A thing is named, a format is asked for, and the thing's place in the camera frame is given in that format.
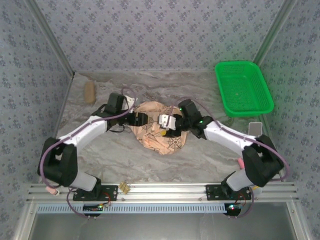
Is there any peach printed t-shirt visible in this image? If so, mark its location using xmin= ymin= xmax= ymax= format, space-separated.
xmin=127 ymin=101 xmax=189 ymax=156

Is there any green plastic mesh basket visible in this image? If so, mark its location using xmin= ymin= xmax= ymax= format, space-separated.
xmin=214 ymin=60 xmax=275 ymax=118

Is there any tan oblong brush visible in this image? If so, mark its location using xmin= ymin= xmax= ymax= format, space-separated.
xmin=83 ymin=81 xmax=96 ymax=105

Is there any white phone stand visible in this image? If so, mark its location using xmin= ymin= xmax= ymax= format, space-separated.
xmin=248 ymin=121 xmax=263 ymax=137

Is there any pink toy microphone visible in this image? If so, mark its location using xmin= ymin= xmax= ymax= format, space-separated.
xmin=237 ymin=157 xmax=263 ymax=198

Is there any gold binder clip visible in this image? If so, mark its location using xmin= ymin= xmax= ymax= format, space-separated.
xmin=118 ymin=181 xmax=131 ymax=195

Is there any small right circuit board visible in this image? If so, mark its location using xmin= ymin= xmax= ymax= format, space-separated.
xmin=224 ymin=202 xmax=245 ymax=216

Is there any small circuit board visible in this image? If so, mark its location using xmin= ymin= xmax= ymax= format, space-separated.
xmin=82 ymin=203 xmax=112 ymax=213
xmin=224 ymin=202 xmax=245 ymax=216

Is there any small left circuit board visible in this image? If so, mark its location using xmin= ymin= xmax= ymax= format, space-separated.
xmin=82 ymin=203 xmax=112 ymax=213

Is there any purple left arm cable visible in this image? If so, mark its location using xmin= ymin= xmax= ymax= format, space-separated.
xmin=40 ymin=87 xmax=138 ymax=220

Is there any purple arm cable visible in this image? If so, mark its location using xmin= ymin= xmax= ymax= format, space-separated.
xmin=40 ymin=87 xmax=138 ymax=220
xmin=172 ymin=98 xmax=291 ymax=220

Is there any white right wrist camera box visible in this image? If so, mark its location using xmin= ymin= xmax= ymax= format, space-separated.
xmin=157 ymin=114 xmax=177 ymax=131

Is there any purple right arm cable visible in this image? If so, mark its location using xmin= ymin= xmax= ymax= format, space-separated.
xmin=172 ymin=98 xmax=291 ymax=220

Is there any aluminium mounting rail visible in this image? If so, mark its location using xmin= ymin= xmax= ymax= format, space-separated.
xmin=26 ymin=181 xmax=300 ymax=203

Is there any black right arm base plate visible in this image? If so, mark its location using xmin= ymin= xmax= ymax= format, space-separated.
xmin=205 ymin=184 xmax=252 ymax=202

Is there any pale blue slotted cable duct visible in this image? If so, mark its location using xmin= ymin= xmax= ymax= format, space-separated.
xmin=36 ymin=202 xmax=228 ymax=214

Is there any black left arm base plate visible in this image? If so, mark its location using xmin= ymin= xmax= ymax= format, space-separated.
xmin=72 ymin=184 xmax=119 ymax=202

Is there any aluminium frame post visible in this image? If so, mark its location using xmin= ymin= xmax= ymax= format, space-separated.
xmin=247 ymin=0 xmax=300 ymax=77
xmin=24 ymin=0 xmax=76 ymax=77

